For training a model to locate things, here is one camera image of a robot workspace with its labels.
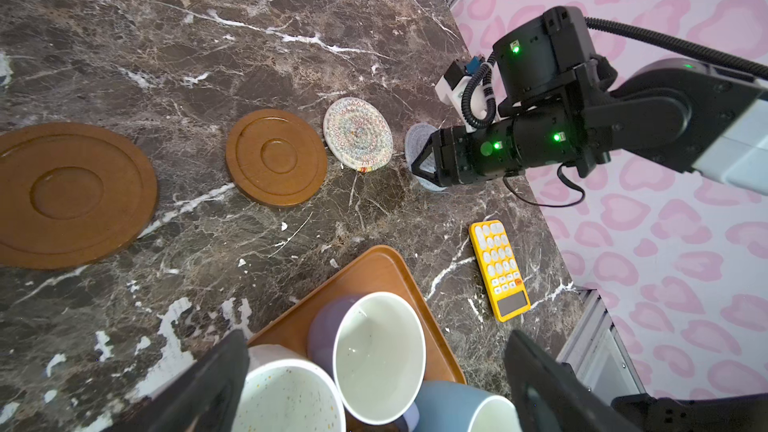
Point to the brown wooden coaster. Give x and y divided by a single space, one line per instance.
71 194
276 158

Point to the lilac mug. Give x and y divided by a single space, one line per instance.
373 347

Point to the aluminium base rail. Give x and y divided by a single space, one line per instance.
597 355

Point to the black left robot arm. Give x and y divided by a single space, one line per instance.
745 413

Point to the white speckled mug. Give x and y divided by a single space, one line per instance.
284 391

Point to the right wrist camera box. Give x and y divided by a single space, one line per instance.
532 57

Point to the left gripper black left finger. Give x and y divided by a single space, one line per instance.
203 398

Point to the grey woven coaster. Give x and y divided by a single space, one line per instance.
415 140

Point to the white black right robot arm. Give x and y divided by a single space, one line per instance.
686 116

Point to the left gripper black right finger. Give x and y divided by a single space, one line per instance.
548 396

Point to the multicolour woven coaster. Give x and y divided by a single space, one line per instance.
358 135

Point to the light blue mug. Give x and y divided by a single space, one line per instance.
450 406

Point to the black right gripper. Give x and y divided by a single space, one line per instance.
453 156

